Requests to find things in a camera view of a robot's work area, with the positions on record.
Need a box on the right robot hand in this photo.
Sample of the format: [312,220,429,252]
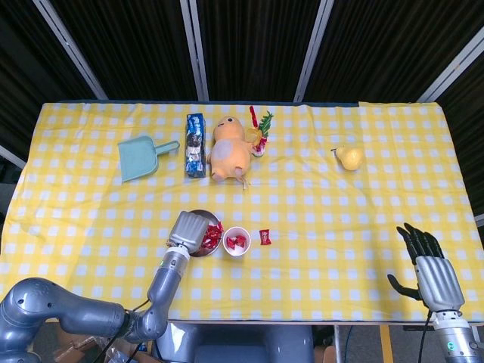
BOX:
[387,222,466,313]

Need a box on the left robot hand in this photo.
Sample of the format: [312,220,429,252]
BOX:
[167,210,209,255]

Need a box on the white paper cup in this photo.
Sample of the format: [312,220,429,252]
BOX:
[222,225,253,258]

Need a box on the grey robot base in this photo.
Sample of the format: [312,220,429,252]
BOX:
[154,323,315,363]

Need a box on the round metal plate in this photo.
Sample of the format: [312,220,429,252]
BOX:
[187,209,224,259]

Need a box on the blue cookie package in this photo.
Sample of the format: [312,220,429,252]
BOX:
[184,113,208,178]

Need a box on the teal plastic dustpan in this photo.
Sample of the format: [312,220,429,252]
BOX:
[117,135,181,184]

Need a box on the orange plush toy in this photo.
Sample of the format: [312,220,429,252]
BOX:
[206,115,253,190]

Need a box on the yellow white checked tablecloth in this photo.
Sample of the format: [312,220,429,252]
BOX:
[0,101,478,324]

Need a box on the metal table leg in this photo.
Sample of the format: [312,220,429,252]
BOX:
[332,324,343,363]

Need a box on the colourful feather shuttlecock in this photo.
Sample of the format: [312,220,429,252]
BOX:
[246,105,274,158]

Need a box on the clear plastic bag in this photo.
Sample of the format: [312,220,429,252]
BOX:
[101,336,152,363]

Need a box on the yellow pear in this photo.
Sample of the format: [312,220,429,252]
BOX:
[330,145,365,172]

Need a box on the black pleated curtain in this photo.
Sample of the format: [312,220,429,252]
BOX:
[196,0,322,102]
[302,0,484,103]
[438,75,484,228]
[48,0,201,101]
[0,0,99,152]

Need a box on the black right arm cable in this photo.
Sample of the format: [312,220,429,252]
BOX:
[415,312,434,363]

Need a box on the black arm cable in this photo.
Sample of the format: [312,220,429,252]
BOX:
[415,312,434,363]
[101,298,152,363]

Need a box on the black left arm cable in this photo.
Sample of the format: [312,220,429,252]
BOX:
[101,298,152,363]

